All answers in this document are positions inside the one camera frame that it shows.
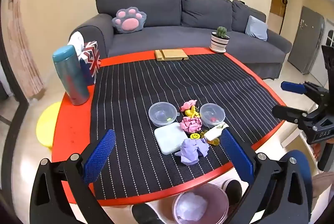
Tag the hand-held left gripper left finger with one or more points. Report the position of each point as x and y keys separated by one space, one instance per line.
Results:
x=100 y=156

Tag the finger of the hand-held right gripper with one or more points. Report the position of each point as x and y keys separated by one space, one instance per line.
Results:
x=292 y=87
x=287 y=111

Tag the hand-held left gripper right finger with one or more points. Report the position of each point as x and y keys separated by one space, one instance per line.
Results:
x=237 y=158

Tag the yellow clear wrapper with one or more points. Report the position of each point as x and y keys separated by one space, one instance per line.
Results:
x=214 y=141

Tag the white wrapper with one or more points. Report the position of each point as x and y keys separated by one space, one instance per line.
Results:
x=214 y=132

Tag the purple paper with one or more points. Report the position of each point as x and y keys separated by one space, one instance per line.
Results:
x=191 y=151

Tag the pink trash bin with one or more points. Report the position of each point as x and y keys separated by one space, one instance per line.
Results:
x=216 y=200

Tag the clear plastic container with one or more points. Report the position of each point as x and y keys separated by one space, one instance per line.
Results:
x=212 y=115
x=162 y=114

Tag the pink paper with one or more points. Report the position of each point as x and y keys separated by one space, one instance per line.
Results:
x=191 y=124

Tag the white square lid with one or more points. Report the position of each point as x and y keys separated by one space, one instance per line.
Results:
x=169 y=138

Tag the person's shoe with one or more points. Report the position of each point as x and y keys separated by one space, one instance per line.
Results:
x=143 y=215
x=233 y=190

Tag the red table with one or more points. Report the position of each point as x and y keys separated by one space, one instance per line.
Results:
x=74 y=130

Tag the grey refrigerator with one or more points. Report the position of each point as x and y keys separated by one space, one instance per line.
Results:
x=306 y=40

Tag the yellow stool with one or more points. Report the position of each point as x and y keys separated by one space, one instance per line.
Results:
x=47 y=124

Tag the white door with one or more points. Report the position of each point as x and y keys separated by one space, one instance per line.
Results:
x=329 y=33

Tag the yellow toy figure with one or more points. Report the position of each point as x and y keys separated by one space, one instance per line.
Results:
x=191 y=112

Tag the white plastic bag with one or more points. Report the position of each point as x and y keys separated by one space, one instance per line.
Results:
x=191 y=207

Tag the light blue cushion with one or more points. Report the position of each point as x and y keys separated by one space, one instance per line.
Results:
x=257 y=28

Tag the pink toy figure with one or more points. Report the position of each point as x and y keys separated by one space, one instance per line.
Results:
x=188 y=104

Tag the potted cactus in striped pot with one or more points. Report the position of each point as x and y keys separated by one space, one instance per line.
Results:
x=219 y=41

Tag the black striped table mat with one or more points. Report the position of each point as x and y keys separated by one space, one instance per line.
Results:
x=146 y=83

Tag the teal thermos bottle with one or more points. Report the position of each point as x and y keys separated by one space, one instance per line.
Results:
x=70 y=75

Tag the flag print tissue box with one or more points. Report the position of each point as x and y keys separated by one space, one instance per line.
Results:
x=90 y=62

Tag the white cloth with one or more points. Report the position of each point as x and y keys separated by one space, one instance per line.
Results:
x=75 y=41

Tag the wooden phone stand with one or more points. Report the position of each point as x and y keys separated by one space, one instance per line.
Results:
x=171 y=55

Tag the dark grey sofa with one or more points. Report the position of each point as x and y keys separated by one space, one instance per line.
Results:
x=161 y=38

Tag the paw-shaped grey pink cushion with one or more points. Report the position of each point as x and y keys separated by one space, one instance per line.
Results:
x=129 y=21

